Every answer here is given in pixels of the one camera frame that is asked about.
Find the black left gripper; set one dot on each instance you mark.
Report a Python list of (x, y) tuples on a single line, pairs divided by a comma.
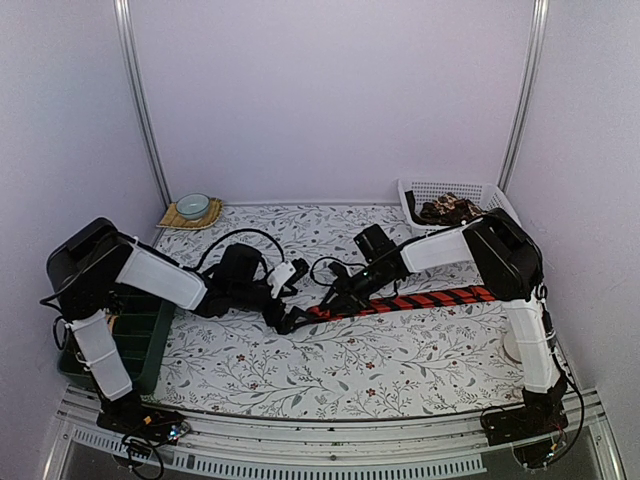
[(285, 326)]

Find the left aluminium frame post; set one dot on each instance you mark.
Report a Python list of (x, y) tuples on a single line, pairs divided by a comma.
[(133, 71)]

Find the white perforated plastic basket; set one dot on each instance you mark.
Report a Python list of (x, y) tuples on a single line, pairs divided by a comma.
[(414, 192)]

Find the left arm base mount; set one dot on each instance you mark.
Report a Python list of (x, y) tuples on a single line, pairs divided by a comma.
[(145, 430)]

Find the right aluminium frame post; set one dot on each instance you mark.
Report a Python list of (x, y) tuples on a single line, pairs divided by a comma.
[(530, 72)]

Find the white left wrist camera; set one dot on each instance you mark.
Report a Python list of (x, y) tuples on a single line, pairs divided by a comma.
[(277, 279)]

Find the red black striped tie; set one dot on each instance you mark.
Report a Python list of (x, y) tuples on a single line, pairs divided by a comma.
[(423, 300)]

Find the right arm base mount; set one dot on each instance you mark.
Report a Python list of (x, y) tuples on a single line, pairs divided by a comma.
[(502, 426)]

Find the brown patterned tie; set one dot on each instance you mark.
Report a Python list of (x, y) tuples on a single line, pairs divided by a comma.
[(449, 210)]

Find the floral patterned table mat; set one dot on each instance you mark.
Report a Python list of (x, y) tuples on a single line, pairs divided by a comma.
[(399, 364)]

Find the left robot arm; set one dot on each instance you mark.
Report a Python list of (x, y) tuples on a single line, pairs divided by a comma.
[(87, 270)]

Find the black floral rolled tie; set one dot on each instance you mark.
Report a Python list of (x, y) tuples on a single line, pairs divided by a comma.
[(114, 304)]

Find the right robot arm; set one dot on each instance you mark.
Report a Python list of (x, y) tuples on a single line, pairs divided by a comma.
[(510, 266)]

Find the dark green divided organizer box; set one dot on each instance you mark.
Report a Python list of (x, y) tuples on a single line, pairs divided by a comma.
[(125, 361)]

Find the white ceramic mug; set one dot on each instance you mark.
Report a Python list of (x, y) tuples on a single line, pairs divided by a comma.
[(511, 348)]

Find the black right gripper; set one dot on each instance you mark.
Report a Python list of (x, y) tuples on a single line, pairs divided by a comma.
[(348, 291)]

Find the aluminium frame post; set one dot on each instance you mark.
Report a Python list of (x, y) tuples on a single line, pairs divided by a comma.
[(133, 71), (530, 72)]

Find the tan patterned rolled tie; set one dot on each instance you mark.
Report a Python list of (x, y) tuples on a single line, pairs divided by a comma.
[(111, 321)]

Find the light blue bowl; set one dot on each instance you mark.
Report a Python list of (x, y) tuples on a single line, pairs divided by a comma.
[(193, 206)]

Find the slotted aluminium front rail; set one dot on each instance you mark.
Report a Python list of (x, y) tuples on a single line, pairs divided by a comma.
[(449, 447)]

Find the yellow woven coaster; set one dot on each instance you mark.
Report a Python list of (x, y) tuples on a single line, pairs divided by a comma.
[(173, 220)]

